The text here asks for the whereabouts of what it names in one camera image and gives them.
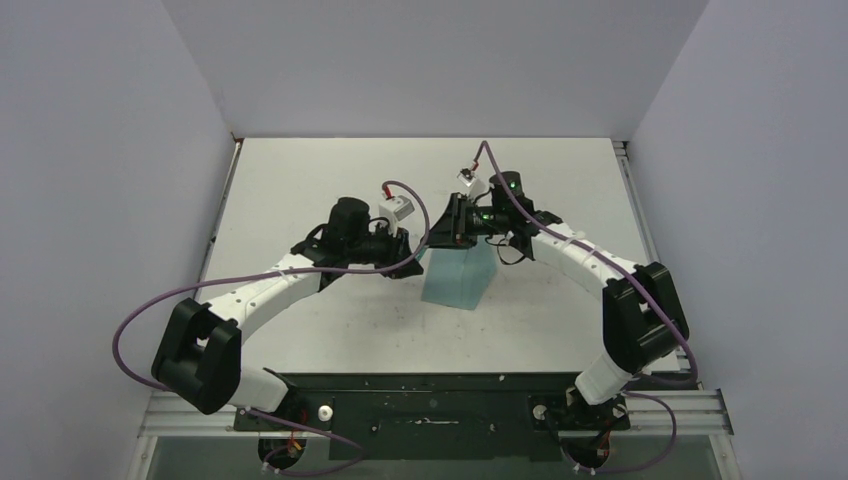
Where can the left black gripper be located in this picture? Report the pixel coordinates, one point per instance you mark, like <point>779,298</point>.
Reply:
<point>397,247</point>

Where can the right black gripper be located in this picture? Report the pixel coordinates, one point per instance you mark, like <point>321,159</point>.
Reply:
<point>453,229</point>

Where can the teal envelope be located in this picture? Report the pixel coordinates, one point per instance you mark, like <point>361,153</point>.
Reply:
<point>459,278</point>

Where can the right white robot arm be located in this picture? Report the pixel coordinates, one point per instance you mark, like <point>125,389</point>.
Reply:
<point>642,316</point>

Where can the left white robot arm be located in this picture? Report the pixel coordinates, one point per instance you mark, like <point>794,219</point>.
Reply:
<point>200,355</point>

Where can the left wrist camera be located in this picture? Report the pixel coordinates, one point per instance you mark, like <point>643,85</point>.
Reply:
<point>395,209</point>

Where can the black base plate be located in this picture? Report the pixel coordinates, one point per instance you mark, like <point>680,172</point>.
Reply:
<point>466,416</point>

